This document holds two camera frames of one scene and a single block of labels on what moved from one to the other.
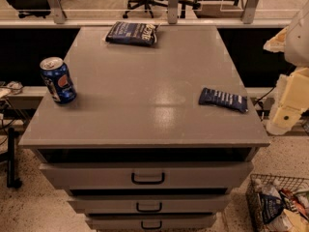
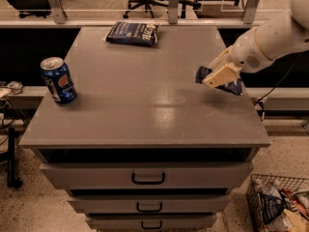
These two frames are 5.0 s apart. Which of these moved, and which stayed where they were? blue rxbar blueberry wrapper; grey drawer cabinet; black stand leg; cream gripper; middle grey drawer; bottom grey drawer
Moved: blue rxbar blueberry wrapper; cream gripper
Stayed: grey drawer cabinet; middle grey drawer; bottom grey drawer; black stand leg
